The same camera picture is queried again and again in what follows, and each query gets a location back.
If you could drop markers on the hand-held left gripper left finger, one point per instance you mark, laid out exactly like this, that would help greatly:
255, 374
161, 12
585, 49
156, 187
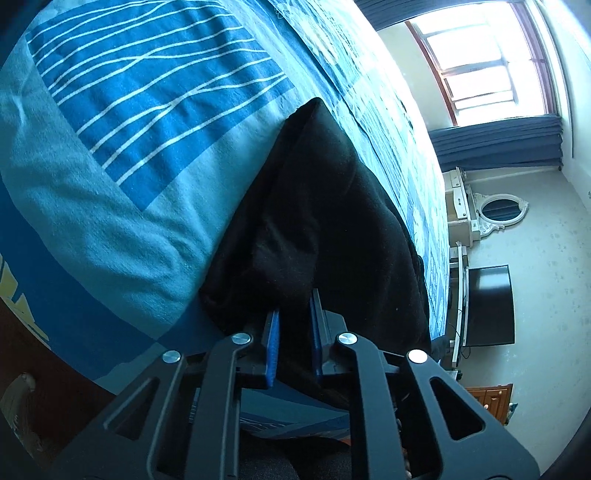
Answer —
272, 347

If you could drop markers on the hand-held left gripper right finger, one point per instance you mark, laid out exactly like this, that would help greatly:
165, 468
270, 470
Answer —
316, 341

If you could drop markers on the black pants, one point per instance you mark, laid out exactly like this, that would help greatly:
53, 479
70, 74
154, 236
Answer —
323, 207

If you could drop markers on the black television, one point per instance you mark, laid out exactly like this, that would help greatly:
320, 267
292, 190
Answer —
491, 307

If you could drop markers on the wooden cabinet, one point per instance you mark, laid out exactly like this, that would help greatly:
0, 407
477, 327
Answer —
489, 399

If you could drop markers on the white dresser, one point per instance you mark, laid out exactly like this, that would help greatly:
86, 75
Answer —
459, 212

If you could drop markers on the oval white-framed mirror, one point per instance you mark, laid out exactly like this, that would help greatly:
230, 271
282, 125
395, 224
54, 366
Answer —
501, 213

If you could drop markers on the blue patterned bedsheet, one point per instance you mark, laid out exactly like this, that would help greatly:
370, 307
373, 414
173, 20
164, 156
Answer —
138, 138

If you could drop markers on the blue curtain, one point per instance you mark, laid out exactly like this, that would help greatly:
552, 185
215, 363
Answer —
498, 143
415, 11

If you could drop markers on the window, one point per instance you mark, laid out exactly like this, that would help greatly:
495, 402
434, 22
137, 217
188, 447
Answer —
485, 60

